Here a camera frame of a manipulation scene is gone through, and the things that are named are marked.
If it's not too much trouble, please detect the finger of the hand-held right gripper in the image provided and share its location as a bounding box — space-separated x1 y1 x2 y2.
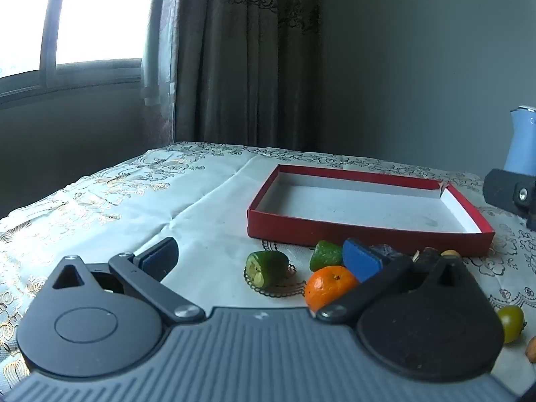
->
483 169 536 231

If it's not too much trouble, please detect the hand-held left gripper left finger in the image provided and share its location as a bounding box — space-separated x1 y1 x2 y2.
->
44 237 206 325

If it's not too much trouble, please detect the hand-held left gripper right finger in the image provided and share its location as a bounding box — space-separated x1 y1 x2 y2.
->
316 238 486 323

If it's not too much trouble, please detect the green citrus fruit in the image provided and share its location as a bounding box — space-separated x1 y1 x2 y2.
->
310 240 346 272

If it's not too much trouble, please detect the red cardboard box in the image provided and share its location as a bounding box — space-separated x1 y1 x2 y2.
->
247 164 496 257

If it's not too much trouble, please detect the round yellow-green fruit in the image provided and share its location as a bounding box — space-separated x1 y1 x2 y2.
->
497 306 527 344

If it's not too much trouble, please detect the blue electric kettle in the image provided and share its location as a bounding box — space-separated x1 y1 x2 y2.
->
504 106 536 174

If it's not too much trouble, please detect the embroidered cream tablecloth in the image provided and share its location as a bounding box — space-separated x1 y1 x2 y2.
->
0 141 536 390

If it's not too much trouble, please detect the cut green citrus piece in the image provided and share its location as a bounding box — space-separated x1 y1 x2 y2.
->
245 250 290 289

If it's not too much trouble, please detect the sheer pink curtain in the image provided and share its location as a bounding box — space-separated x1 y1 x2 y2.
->
140 0 181 151

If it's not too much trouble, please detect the brown patterned curtain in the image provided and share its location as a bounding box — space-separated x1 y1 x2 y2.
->
174 0 323 151

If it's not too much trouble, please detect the window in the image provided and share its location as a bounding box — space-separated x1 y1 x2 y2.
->
0 0 157 107

